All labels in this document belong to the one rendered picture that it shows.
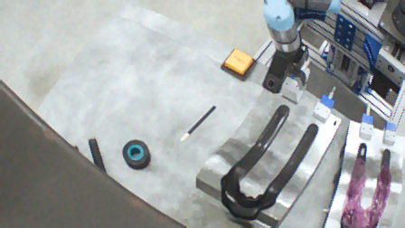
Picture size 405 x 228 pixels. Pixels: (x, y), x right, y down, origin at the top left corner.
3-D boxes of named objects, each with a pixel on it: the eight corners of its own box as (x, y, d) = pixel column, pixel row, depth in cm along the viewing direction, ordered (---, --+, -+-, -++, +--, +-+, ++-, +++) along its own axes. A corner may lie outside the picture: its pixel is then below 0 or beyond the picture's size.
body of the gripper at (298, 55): (310, 57, 140) (306, 33, 129) (298, 81, 138) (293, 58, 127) (287, 45, 143) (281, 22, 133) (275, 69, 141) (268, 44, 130)
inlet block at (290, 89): (302, 61, 155) (300, 52, 150) (315, 68, 152) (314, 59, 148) (283, 95, 151) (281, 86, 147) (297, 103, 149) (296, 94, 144)
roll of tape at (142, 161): (134, 175, 152) (132, 170, 149) (119, 154, 156) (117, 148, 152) (156, 160, 154) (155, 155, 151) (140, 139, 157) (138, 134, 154)
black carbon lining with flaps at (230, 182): (279, 105, 153) (281, 87, 144) (322, 132, 148) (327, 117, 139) (209, 205, 140) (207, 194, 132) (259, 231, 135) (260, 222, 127)
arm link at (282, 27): (289, -5, 117) (294, 20, 114) (296, 18, 127) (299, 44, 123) (259, -6, 119) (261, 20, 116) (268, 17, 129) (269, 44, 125)
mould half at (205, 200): (271, 91, 163) (272, 66, 151) (336, 132, 155) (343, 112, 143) (173, 224, 144) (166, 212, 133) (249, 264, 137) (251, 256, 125)
